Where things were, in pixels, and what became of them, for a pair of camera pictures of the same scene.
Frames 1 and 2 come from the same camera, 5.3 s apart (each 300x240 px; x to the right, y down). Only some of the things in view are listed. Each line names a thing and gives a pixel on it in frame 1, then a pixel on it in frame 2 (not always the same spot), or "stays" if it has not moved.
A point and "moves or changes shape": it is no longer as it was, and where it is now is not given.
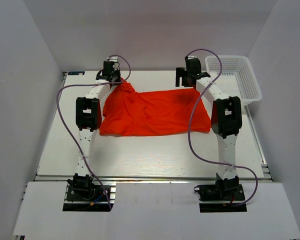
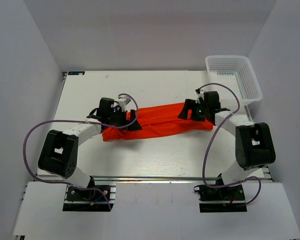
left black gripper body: (117, 75) → (118, 118)
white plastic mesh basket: (237, 78) stays
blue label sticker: (76, 72) stays
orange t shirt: (126, 111) moves or changes shape
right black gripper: (181, 72) → (190, 104)
